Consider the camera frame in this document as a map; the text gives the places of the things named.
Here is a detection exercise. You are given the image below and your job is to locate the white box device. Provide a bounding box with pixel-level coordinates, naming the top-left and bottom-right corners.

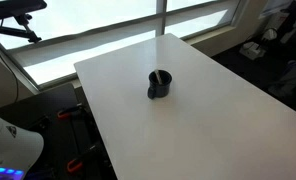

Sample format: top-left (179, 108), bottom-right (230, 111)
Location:
top-left (238, 40), bottom-right (266, 61)

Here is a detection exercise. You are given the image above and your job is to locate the black stereo camera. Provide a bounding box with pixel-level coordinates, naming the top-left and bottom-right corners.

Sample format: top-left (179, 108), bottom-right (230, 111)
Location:
top-left (0, 0), bottom-right (48, 21)

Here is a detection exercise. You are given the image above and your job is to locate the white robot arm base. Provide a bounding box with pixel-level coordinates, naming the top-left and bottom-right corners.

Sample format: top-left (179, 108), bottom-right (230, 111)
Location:
top-left (0, 110), bottom-right (45, 180)

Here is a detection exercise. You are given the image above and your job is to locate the white cable coil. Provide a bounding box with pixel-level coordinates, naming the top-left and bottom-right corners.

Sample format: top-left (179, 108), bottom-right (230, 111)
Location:
top-left (262, 27), bottom-right (280, 43)

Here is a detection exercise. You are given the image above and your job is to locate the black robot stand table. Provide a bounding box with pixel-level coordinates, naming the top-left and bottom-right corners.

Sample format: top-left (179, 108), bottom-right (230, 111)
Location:
top-left (0, 82), bottom-right (119, 180)

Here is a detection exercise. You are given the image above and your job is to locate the white window frame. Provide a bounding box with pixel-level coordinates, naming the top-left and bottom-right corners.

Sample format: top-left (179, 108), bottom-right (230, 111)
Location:
top-left (0, 0), bottom-right (253, 92)

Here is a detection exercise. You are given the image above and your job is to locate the black clamp orange handle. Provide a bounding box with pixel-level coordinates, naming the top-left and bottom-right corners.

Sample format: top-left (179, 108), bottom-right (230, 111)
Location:
top-left (56, 104), bottom-right (87, 121)
top-left (66, 142), bottom-right (104, 174)

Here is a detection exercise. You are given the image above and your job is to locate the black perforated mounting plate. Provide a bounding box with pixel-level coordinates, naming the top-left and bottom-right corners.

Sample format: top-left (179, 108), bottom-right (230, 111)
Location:
top-left (31, 105), bottom-right (118, 180)

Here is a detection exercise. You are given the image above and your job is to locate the dark green enamel mug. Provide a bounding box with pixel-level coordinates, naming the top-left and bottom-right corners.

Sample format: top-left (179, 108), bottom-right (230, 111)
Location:
top-left (147, 69), bottom-right (173, 100)

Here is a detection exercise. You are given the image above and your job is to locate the thin black camera cable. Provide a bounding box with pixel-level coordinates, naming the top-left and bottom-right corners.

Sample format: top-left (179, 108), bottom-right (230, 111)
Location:
top-left (0, 19), bottom-right (20, 103)

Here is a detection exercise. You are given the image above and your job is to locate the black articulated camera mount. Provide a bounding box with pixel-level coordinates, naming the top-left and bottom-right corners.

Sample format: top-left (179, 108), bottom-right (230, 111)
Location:
top-left (0, 13), bottom-right (43, 45)

